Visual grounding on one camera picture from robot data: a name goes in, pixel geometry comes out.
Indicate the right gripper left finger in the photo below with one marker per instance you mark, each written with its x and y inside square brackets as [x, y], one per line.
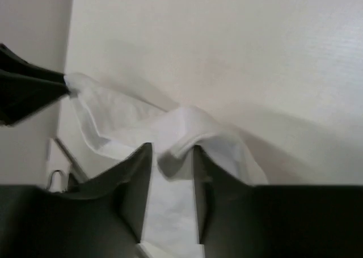
[102, 217]

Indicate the white skirt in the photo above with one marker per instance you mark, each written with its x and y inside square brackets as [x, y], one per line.
[114, 125]

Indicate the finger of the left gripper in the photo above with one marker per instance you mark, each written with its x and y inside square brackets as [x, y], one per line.
[12, 63]
[23, 97]

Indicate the aluminium rail front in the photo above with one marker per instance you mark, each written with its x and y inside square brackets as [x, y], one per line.
[75, 169]

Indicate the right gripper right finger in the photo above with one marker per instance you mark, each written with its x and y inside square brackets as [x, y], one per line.
[238, 220]

